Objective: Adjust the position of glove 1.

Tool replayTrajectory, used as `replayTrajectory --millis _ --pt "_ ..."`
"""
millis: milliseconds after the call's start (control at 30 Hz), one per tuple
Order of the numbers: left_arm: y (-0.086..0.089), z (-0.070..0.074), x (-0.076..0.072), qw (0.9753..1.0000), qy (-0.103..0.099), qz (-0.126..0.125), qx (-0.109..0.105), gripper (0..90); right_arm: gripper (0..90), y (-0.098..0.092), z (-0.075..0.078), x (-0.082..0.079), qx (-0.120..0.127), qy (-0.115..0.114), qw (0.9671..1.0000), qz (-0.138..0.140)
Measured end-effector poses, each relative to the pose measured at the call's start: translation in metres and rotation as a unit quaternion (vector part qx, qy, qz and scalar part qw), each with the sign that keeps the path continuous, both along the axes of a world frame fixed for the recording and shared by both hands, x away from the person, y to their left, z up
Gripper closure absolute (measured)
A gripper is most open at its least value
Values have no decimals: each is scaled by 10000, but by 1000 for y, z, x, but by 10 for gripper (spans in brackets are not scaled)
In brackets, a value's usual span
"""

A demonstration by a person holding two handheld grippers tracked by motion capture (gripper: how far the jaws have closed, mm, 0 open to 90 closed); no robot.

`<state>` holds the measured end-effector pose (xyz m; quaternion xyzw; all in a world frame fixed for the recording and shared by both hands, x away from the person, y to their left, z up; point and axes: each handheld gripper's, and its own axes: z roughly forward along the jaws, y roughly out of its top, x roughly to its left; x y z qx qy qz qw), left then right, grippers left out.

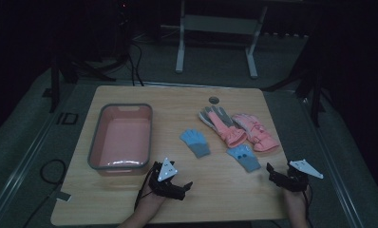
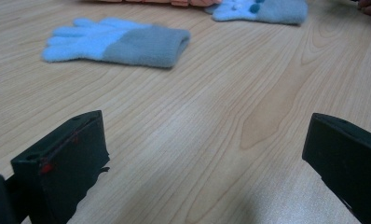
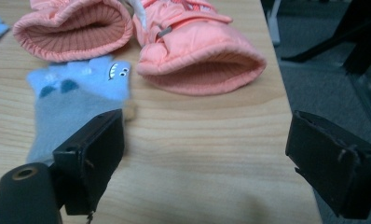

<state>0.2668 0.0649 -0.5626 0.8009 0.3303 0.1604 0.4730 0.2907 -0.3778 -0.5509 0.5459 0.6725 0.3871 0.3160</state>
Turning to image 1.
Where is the person's right hand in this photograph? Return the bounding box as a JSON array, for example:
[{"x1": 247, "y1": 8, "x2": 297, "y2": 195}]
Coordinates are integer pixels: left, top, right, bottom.
[{"x1": 283, "y1": 185, "x2": 312, "y2": 219}]

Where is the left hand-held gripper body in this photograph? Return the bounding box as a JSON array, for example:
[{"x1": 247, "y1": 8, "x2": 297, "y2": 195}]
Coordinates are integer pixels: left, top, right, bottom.
[{"x1": 148, "y1": 157, "x2": 185, "y2": 201}]

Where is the pink ski glove with strap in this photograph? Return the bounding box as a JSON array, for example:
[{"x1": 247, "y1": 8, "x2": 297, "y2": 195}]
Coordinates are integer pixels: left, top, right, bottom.
[{"x1": 232, "y1": 113, "x2": 280, "y2": 153}]

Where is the pink basin with grey rim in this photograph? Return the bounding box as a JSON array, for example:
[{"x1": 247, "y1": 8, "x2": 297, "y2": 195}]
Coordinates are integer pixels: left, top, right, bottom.
[{"x1": 87, "y1": 103, "x2": 154, "y2": 177}]

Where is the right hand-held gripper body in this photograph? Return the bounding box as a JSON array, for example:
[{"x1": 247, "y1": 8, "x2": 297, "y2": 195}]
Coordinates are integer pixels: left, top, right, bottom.
[{"x1": 284, "y1": 159, "x2": 325, "y2": 193}]

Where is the left hand-held gripper cable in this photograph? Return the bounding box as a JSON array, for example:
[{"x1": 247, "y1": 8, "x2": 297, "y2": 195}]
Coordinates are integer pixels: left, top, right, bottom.
[{"x1": 134, "y1": 164, "x2": 158, "y2": 211}]

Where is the pink ski glove grey palm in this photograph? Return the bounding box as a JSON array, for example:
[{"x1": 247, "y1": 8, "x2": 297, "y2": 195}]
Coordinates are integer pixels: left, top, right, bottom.
[{"x1": 198, "y1": 104, "x2": 249, "y2": 149}]

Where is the white metal table frame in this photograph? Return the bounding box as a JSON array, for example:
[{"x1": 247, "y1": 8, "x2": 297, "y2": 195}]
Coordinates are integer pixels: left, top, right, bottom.
[{"x1": 175, "y1": 0, "x2": 269, "y2": 80}]

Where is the blue knit glove with dots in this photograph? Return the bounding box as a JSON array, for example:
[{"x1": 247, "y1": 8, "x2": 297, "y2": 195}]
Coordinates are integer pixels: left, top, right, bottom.
[{"x1": 226, "y1": 143, "x2": 262, "y2": 173}]

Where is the black hanging cable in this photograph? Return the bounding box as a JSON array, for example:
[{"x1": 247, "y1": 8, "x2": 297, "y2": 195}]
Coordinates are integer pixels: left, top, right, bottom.
[{"x1": 125, "y1": 37, "x2": 145, "y2": 87}]

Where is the black floor cable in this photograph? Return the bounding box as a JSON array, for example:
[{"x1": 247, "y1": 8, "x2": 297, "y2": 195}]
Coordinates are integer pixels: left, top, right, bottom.
[{"x1": 21, "y1": 159, "x2": 68, "y2": 228}]

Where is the right hand-held gripper cable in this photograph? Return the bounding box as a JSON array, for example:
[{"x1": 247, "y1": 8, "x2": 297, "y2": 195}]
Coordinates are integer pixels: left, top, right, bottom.
[{"x1": 301, "y1": 184, "x2": 315, "y2": 228}]

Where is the plain blue knit glove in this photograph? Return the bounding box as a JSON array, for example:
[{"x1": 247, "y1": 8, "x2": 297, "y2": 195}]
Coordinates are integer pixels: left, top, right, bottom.
[{"x1": 179, "y1": 128, "x2": 212, "y2": 159}]

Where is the black metal stand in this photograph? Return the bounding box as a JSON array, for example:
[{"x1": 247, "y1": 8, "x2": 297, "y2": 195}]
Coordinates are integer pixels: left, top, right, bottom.
[
  {"x1": 42, "y1": 53, "x2": 117, "y2": 114},
  {"x1": 262, "y1": 60, "x2": 329, "y2": 128}
]

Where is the person's left hand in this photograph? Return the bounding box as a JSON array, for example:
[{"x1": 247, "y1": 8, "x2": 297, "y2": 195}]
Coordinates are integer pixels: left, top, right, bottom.
[{"x1": 139, "y1": 184, "x2": 167, "y2": 220}]

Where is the hand-held gripper cable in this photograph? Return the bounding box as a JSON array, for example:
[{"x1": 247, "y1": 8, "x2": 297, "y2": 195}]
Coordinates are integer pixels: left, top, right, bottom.
[
  {"x1": 301, "y1": 184, "x2": 315, "y2": 228},
  {"x1": 134, "y1": 164, "x2": 158, "y2": 211}
]

